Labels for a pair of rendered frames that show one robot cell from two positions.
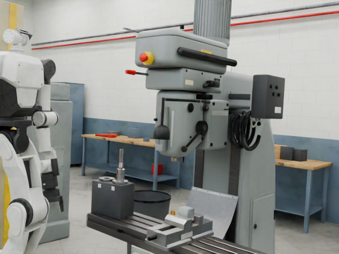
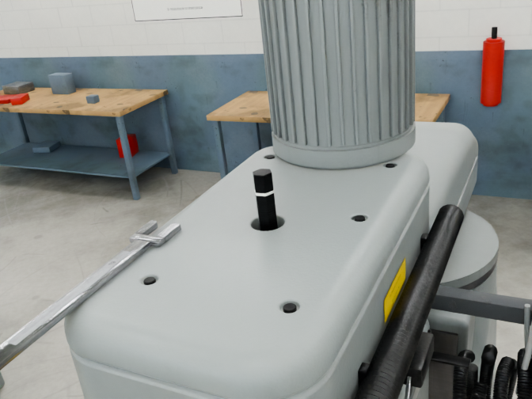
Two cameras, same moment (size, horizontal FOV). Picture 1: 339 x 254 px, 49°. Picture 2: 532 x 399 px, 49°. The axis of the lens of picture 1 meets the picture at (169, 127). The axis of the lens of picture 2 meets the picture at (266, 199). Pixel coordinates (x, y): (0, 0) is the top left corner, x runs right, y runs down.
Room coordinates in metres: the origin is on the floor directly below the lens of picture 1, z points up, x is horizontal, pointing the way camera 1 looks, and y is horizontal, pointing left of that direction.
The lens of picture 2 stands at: (1.31, 0.08, 2.17)
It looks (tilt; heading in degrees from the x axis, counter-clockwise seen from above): 24 degrees down; 348
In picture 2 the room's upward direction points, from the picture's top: 7 degrees counter-clockwise
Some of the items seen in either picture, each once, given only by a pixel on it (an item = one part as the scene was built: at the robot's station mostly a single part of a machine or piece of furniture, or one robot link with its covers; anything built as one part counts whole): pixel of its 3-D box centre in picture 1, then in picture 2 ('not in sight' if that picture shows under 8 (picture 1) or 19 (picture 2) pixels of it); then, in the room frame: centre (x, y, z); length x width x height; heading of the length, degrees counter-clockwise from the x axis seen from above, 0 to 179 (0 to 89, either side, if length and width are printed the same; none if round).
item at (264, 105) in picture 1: (269, 97); not in sight; (1.87, -0.49, 1.62); 0.20 x 0.09 x 0.21; 139
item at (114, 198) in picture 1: (112, 196); not in sight; (2.14, 0.31, 1.02); 0.22 x 0.12 x 0.20; 58
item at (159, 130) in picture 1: (161, 131); not in sight; (1.62, 0.03, 1.44); 0.07 x 0.07 x 0.06
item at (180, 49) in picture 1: (209, 57); (411, 304); (1.79, -0.17, 1.79); 0.45 x 0.04 x 0.04; 139
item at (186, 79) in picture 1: (184, 81); not in sight; (1.89, -0.07, 1.68); 0.34 x 0.24 x 0.10; 139
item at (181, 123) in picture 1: (177, 123); not in sight; (1.86, -0.04, 1.47); 0.21 x 0.19 x 0.32; 49
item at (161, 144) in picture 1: (162, 128); not in sight; (1.78, 0.03, 1.45); 0.04 x 0.04 x 0.21; 49
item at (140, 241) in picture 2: (143, 33); (92, 283); (1.81, 0.15, 1.89); 0.24 x 0.04 x 0.01; 140
